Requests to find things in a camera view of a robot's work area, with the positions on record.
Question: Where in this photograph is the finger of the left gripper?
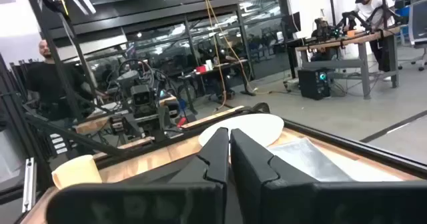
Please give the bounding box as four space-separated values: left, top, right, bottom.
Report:
137 117 149 135
147 117 159 135

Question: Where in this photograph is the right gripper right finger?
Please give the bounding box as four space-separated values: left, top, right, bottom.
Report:
230 128 318 224

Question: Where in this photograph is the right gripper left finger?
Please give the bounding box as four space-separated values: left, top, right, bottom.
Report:
168 127 230 185

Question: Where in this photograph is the white round plate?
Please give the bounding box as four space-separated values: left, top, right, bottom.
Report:
198 113 285 148

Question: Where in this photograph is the grey cloth napkin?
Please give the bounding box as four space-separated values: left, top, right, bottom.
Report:
266 137 354 182

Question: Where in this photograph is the orange ceramic mug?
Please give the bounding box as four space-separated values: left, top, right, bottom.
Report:
51 154 103 190

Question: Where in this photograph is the dark office desk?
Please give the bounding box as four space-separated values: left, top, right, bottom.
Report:
177 59 257 115

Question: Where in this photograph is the person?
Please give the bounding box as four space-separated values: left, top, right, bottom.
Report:
25 39 98 120
345 0 398 81

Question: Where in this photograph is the black computer tower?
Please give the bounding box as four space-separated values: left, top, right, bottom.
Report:
298 67 332 101

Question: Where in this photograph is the silver aluminium extrusion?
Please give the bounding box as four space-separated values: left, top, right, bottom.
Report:
21 157 37 213

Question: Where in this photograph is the wooden work table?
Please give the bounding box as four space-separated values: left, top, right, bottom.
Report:
295 25 401 100

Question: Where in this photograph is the grey office chair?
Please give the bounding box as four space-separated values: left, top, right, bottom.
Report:
398 0 427 72

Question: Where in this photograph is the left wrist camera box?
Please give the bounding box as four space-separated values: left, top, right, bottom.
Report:
129 84 153 108

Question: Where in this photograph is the yellow hanging cable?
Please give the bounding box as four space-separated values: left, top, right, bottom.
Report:
199 0 258 112

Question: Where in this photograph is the black aluminium rig frame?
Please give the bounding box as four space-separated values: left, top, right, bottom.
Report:
0 0 427 191

